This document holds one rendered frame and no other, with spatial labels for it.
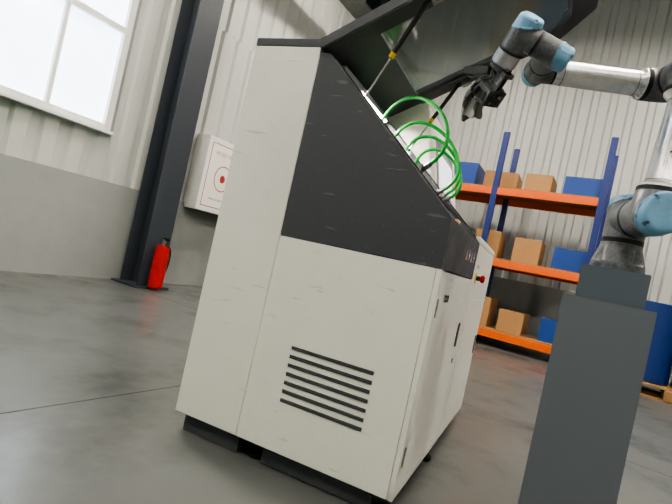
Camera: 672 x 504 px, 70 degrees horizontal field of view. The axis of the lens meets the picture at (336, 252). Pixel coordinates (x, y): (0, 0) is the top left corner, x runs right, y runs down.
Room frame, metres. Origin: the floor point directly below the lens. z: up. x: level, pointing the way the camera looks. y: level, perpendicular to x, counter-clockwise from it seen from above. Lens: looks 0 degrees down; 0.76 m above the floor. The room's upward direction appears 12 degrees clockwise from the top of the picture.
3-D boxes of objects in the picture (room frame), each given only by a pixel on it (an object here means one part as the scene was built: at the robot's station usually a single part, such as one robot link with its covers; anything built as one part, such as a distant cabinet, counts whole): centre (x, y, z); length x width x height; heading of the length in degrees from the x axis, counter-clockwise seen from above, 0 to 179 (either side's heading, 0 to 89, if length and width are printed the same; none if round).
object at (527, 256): (7.13, -2.22, 1.50); 2.78 x 0.86 x 3.00; 59
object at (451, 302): (1.77, -0.46, 0.44); 0.65 x 0.02 x 0.68; 156
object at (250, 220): (2.38, 0.05, 0.75); 1.40 x 0.28 x 1.50; 156
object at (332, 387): (1.89, -0.20, 0.39); 0.70 x 0.58 x 0.79; 156
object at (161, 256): (5.04, 1.77, 0.29); 0.17 x 0.15 x 0.54; 149
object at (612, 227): (1.47, -0.86, 1.07); 0.13 x 0.12 x 0.14; 175
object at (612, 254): (1.48, -0.86, 0.95); 0.15 x 0.15 x 0.10
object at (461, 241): (1.78, -0.45, 0.87); 0.62 x 0.04 x 0.16; 156
